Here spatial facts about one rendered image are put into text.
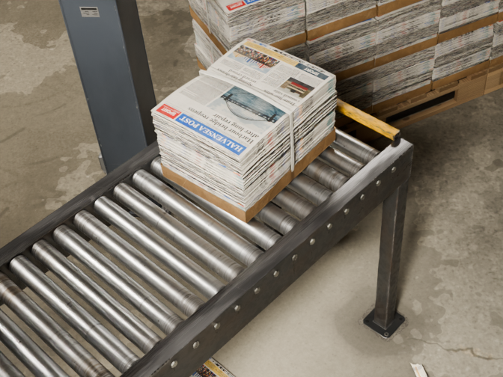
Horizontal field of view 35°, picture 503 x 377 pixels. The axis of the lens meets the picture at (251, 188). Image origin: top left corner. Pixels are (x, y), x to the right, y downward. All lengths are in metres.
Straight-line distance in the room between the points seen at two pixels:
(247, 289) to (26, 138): 1.97
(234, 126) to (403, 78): 1.47
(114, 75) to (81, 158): 0.79
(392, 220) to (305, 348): 0.60
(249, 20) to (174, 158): 0.81
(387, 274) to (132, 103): 1.04
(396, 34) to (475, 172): 0.64
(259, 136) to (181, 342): 0.49
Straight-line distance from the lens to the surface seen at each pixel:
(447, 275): 2.87
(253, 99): 1.91
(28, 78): 3.93
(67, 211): 2.05
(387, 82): 3.17
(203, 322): 1.76
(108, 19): 2.56
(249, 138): 1.80
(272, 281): 1.87
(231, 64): 2.03
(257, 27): 2.68
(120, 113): 2.79
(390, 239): 2.35
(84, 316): 1.83
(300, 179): 2.03
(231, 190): 1.89
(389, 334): 2.69
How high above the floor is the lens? 2.23
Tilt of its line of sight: 45 degrees down
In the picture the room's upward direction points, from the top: 6 degrees counter-clockwise
